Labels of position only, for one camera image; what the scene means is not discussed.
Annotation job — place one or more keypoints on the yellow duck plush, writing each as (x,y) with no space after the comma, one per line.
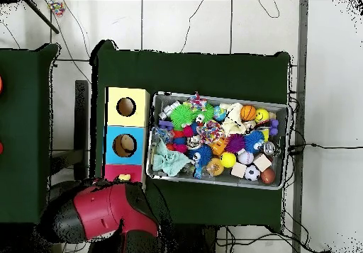
(124,177)

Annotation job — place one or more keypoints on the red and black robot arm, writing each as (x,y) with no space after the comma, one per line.
(107,210)

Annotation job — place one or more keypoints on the wooden box with three holes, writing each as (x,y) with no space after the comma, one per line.
(124,128)

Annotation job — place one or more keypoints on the large green spiky ball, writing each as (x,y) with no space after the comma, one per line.
(183,116)

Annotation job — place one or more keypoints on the plain yellow ball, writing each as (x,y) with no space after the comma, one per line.
(228,160)

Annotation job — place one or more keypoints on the purple spiky ball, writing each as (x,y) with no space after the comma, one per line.
(235,143)

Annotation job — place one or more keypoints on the orange basketball toy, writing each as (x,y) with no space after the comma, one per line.
(248,113)

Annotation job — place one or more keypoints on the yellow smiley face ball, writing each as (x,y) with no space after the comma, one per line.
(262,115)

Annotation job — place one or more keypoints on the black and white soccer ball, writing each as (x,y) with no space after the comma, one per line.
(252,173)

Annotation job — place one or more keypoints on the brown football toy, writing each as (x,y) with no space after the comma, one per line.
(268,176)

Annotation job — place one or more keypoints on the black upright panel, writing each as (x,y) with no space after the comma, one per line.
(81,122)

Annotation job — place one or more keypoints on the dark green side table cloth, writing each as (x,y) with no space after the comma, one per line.
(25,122)

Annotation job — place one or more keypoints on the black rod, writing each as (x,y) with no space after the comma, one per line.
(42,17)

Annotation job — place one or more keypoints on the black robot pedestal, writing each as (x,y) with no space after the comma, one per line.
(192,240)

